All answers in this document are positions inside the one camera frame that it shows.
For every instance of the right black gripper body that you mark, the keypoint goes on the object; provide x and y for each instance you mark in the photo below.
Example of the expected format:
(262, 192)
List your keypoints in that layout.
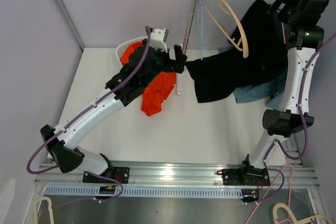
(289, 14)

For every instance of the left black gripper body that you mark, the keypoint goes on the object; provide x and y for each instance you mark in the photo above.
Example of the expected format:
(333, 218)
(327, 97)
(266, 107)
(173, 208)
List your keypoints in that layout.
(163, 63)

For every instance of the orange t shirt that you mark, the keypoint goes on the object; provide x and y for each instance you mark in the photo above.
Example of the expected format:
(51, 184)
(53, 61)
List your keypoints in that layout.
(157, 92)

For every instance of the black t shirt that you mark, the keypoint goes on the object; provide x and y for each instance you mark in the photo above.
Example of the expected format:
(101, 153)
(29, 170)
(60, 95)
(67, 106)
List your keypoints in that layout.
(216, 77)

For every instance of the beige wooden hanger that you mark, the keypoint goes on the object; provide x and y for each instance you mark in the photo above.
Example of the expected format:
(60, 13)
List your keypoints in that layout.
(207, 11)

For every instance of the light blue wire hanger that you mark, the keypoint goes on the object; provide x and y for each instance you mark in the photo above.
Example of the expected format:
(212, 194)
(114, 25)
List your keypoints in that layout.
(202, 29)

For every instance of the pink wire hanger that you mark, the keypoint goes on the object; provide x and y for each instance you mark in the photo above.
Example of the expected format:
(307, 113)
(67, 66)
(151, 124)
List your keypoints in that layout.
(283, 33)

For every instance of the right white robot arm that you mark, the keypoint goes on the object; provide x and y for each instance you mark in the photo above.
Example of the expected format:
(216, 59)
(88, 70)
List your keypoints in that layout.
(304, 43)

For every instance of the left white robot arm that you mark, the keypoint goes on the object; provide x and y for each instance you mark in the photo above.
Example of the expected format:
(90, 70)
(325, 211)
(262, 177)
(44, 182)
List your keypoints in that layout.
(63, 140)

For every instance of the grey blue t shirt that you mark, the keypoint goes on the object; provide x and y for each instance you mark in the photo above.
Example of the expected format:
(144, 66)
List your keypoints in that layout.
(257, 94)

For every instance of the beige hanger on floor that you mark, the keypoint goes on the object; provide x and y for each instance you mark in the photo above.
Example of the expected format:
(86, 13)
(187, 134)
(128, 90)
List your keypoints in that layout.
(291, 218)

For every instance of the white plastic basket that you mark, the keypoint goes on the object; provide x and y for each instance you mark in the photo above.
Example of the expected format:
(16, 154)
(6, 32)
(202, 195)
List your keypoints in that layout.
(124, 50)

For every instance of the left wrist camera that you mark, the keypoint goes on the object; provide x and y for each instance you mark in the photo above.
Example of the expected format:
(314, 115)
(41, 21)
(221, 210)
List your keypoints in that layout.
(158, 39)

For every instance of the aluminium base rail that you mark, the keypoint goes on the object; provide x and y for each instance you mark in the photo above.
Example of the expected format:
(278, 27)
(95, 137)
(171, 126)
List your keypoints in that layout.
(152, 174)

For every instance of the left black mount plate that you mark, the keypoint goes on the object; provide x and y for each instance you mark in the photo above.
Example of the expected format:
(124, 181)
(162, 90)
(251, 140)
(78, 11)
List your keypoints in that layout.
(121, 174)

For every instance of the black mount plate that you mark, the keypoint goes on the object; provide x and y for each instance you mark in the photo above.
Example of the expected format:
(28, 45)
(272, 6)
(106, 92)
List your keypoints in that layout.
(121, 174)
(244, 177)

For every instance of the right black mount plate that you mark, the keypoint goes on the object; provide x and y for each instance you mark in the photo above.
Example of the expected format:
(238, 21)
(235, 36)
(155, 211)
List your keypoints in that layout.
(244, 177)

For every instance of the white slotted cable duct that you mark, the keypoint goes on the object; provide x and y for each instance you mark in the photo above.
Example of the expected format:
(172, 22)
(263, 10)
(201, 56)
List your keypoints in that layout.
(169, 192)

